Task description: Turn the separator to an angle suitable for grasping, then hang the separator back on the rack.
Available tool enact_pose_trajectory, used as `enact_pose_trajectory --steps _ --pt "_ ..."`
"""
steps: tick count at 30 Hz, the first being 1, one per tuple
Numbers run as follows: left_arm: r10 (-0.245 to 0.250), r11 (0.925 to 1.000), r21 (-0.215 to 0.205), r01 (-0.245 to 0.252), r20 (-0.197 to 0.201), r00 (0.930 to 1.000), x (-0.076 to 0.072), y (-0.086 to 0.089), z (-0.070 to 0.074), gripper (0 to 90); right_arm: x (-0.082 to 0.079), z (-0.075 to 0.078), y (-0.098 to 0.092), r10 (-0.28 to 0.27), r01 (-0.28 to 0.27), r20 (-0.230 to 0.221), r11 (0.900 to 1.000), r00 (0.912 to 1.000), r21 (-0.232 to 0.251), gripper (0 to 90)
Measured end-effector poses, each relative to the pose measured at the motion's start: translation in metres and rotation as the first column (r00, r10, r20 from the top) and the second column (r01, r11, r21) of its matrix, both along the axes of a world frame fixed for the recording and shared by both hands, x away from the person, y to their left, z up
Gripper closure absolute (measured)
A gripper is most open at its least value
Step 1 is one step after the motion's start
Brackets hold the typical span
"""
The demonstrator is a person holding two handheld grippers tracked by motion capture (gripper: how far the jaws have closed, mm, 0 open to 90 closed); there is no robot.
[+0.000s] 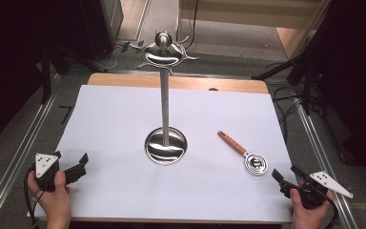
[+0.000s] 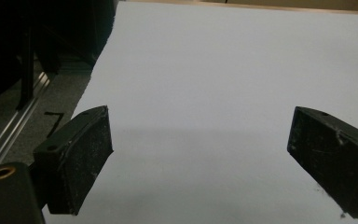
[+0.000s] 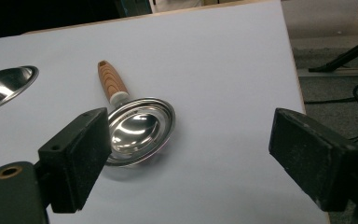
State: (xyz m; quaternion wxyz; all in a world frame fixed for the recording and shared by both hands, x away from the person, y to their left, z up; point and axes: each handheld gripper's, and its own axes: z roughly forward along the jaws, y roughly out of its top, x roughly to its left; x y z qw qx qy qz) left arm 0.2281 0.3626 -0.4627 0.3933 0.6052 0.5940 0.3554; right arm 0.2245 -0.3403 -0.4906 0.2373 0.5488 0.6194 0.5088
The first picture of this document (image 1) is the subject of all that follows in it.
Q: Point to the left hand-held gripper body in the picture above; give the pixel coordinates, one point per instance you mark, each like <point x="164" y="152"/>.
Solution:
<point x="46" y="165"/>

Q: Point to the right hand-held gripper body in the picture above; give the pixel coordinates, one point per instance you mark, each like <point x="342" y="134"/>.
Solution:
<point x="313" y="191"/>

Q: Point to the steel utensil stand with hooks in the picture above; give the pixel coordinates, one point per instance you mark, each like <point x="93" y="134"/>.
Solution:
<point x="164" y="95"/>

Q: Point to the person's right hand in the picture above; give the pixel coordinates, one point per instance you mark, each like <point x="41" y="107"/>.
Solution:
<point x="308" y="218"/>

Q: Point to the person's left hand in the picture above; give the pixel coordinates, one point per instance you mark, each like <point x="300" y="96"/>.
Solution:
<point x="55" y="203"/>

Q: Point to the white paper sheet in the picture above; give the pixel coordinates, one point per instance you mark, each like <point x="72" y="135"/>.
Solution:
<point x="114" y="120"/>

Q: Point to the black tripod stand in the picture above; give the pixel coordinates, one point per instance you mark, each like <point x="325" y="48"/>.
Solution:
<point x="307" y="92"/>
<point x="46" y="82"/>

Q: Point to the wooden table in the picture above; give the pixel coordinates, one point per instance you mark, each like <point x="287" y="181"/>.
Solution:
<point x="124" y="80"/>

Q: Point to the black curtain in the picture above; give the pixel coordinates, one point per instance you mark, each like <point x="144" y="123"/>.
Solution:
<point x="6" y="63"/>
<point x="362" y="79"/>

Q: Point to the dark cabinet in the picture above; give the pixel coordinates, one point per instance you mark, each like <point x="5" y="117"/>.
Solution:
<point x="109" y="25"/>

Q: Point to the light wooden furniture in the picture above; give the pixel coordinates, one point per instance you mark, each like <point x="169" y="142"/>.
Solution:
<point x="235" y="14"/>

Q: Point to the metal floor rail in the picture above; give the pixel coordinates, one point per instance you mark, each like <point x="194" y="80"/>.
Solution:
<point x="22" y="149"/>
<point x="317" y="149"/>

